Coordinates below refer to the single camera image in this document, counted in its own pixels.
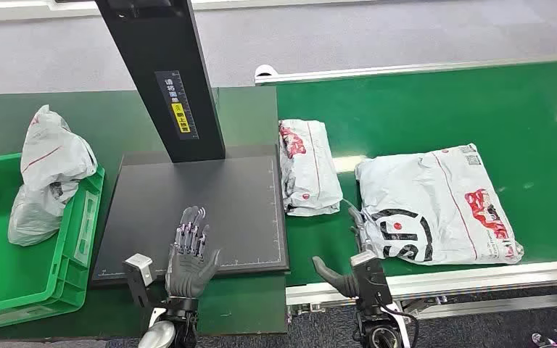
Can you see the small white courier package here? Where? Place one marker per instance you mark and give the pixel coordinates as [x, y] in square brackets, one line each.
[309, 173]

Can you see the large white courier package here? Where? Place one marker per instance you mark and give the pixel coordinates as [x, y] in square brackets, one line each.
[432, 201]

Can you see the green plastic crate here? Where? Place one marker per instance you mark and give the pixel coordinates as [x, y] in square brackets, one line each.
[19, 283]

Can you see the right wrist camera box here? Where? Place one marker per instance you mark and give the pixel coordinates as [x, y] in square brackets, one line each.
[372, 283]

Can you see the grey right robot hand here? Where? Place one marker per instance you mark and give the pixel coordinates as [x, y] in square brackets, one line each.
[338, 281]

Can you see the aluminium conveyor frame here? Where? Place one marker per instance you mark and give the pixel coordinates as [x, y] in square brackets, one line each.
[499, 276]

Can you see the black inbound scanner machine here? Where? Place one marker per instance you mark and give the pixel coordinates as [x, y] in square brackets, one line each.
[187, 206]

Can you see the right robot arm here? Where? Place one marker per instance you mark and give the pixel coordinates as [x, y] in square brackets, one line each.
[379, 331]

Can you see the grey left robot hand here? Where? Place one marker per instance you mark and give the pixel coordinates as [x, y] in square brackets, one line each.
[187, 271]

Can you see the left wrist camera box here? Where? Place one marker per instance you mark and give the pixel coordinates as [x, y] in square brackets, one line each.
[139, 274]

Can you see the green conveyor belt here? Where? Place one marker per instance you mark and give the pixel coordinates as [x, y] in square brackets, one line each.
[451, 110]

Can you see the crumpled white courier bag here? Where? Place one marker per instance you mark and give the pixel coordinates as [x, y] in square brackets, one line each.
[50, 158]

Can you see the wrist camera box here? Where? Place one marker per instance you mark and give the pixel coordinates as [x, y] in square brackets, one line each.
[139, 274]
[372, 283]

